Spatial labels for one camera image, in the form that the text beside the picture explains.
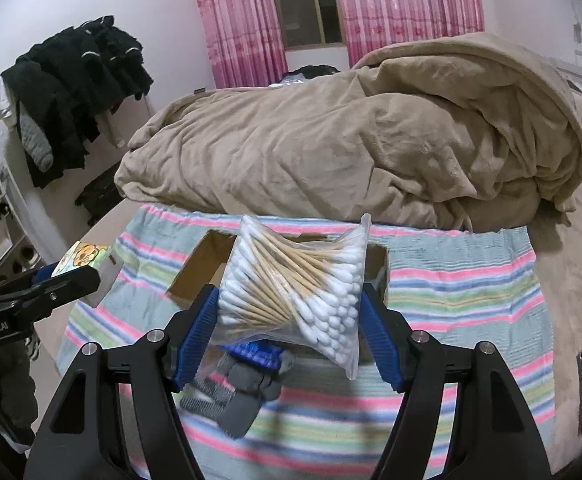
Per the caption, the black bag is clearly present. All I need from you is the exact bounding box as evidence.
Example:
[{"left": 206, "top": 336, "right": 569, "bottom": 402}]
[{"left": 280, "top": 63, "right": 343, "bottom": 82}]

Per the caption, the brown cardboard box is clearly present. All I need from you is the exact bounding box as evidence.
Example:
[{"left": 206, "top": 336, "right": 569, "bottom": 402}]
[{"left": 164, "top": 229, "right": 390, "bottom": 367}]

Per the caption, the black suitcase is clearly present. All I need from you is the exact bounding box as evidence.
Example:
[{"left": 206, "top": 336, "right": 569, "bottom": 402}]
[{"left": 74, "top": 162, "right": 123, "bottom": 227}]

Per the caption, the blue knitted cloth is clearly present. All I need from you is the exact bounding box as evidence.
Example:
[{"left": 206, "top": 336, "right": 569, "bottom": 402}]
[{"left": 218, "top": 340, "right": 285, "bottom": 372}]

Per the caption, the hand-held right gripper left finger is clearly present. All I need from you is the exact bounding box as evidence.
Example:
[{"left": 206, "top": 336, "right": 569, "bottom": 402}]
[{"left": 24, "top": 284, "right": 220, "bottom": 480}]

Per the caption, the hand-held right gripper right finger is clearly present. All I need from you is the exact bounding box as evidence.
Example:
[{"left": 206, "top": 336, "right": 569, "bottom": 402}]
[{"left": 359, "top": 283, "right": 555, "bottom": 480}]

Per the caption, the beige fleece blanket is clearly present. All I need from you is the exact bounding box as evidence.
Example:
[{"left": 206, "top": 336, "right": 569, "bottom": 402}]
[{"left": 114, "top": 32, "right": 582, "bottom": 234}]

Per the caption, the grey garment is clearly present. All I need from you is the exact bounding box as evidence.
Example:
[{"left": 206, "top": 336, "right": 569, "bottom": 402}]
[{"left": 18, "top": 109, "right": 55, "bottom": 172}]

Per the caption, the pastel striped towel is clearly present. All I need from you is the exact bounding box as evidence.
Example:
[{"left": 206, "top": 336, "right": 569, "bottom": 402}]
[{"left": 55, "top": 203, "right": 558, "bottom": 480}]

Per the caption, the white shelf unit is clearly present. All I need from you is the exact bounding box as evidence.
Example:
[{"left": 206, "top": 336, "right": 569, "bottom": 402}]
[{"left": 0, "top": 160, "right": 43, "bottom": 286}]

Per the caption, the beige bed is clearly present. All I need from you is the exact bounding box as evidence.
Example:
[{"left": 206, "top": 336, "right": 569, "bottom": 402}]
[{"left": 30, "top": 87, "right": 582, "bottom": 480}]

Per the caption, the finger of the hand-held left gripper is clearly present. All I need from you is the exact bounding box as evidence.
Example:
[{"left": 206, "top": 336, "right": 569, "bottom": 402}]
[
  {"left": 30, "top": 265, "right": 100, "bottom": 317},
  {"left": 0, "top": 266, "right": 56, "bottom": 306}
]

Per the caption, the window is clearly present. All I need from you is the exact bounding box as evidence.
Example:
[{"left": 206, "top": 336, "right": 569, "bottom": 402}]
[{"left": 265, "top": 0, "right": 348, "bottom": 52}]

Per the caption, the pile of black clothes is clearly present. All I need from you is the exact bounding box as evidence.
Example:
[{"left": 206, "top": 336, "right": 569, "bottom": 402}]
[{"left": 2, "top": 15, "right": 155, "bottom": 191}]

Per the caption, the clear bag of cotton swabs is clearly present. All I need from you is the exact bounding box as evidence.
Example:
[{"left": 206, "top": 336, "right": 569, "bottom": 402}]
[{"left": 210, "top": 213, "right": 374, "bottom": 381}]

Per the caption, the dark cloth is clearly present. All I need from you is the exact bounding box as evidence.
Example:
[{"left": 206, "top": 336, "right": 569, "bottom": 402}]
[{"left": 0, "top": 337, "right": 40, "bottom": 457}]

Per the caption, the white cartoon print carton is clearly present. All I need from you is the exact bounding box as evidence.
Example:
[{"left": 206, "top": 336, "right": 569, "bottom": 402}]
[{"left": 50, "top": 241, "right": 125, "bottom": 310}]

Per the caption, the grey knitted sock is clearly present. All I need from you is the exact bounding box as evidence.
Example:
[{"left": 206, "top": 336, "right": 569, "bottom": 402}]
[{"left": 178, "top": 347, "right": 297, "bottom": 439}]

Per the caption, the pink floral curtain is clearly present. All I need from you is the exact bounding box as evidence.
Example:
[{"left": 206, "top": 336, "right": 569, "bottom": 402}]
[
  {"left": 329, "top": 0, "right": 487, "bottom": 69},
  {"left": 188, "top": 0, "right": 290, "bottom": 90}
]

